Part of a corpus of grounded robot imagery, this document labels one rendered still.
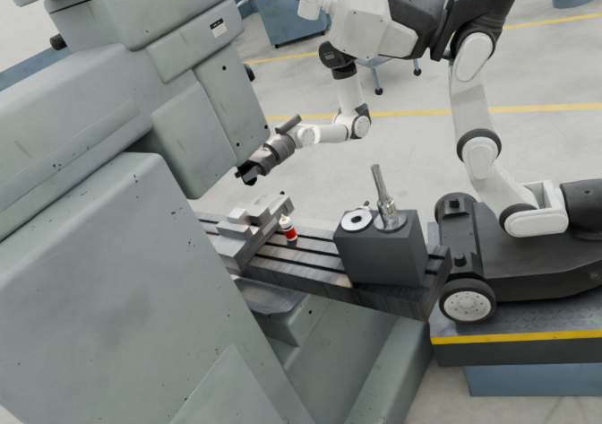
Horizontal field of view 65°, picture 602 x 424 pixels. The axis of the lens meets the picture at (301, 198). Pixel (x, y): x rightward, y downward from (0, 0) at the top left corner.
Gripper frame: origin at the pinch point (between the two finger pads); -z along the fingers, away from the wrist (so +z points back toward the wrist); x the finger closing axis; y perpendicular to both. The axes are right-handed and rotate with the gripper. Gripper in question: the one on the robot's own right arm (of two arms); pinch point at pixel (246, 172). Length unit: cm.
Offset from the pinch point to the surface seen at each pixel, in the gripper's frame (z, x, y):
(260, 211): 2.6, -9.9, 21.4
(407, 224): 13, 52, 14
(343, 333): 0, 16, 71
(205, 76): -4.0, 11.5, -36.2
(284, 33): 375, -481, 106
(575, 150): 211, 8, 124
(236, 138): -3.3, 11.3, -16.8
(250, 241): -7.5, -6.3, 26.6
